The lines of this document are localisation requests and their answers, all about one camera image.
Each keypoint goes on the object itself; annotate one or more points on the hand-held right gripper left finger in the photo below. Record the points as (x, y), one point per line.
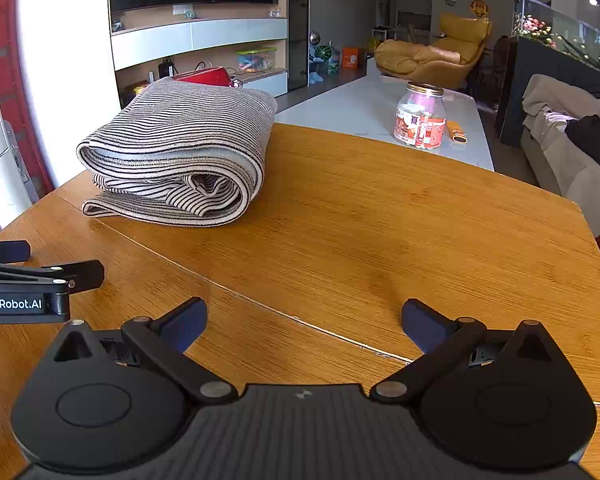
(185, 322)

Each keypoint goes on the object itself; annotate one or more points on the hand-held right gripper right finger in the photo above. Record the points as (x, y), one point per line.
(425, 325)

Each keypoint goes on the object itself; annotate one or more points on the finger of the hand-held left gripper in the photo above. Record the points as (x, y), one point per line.
(5, 251)
(82, 273)

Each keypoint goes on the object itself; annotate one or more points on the black white striped garment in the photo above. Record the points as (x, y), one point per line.
(180, 125)

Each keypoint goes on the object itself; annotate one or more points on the red hanging banner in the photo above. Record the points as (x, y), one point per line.
(10, 85)

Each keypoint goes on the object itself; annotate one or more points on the small orange packet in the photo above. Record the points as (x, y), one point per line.
(455, 131)

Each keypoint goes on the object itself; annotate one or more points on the glass snack jar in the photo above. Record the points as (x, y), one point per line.
(420, 120)

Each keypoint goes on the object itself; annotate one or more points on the grey sofa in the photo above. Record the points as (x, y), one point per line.
(580, 185)

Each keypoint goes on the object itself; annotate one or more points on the black router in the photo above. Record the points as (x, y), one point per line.
(166, 68)

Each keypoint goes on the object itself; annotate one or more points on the white coffee table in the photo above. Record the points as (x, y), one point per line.
(360, 105)

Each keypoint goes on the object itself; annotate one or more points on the red glossy case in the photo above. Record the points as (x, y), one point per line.
(205, 76)

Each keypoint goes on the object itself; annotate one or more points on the beige garment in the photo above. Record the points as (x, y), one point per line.
(550, 92)

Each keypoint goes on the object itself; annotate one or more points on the black aquarium cabinet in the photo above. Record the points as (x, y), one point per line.
(530, 80)

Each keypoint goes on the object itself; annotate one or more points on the yellow armchair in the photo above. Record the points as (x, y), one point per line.
(430, 55)

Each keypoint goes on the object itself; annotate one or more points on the green lid plastic box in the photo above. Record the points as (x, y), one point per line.
(255, 60)

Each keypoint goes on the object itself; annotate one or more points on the orange box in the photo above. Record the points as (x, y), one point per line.
(352, 58)

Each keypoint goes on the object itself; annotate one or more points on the watermelon ball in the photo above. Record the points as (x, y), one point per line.
(323, 53)

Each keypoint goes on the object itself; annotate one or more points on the silver ball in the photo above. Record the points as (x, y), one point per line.
(315, 37)

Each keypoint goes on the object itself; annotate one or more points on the pink artificial flowers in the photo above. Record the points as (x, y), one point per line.
(530, 27)

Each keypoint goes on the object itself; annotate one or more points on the tall black cabinet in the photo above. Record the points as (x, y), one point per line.
(297, 20)

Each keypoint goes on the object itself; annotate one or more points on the glass aquarium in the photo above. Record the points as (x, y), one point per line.
(570, 22)

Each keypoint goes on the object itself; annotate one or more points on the grey wooden wall unit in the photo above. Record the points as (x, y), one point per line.
(230, 35)

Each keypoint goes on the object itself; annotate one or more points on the orange wall decor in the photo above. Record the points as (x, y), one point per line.
(478, 8)

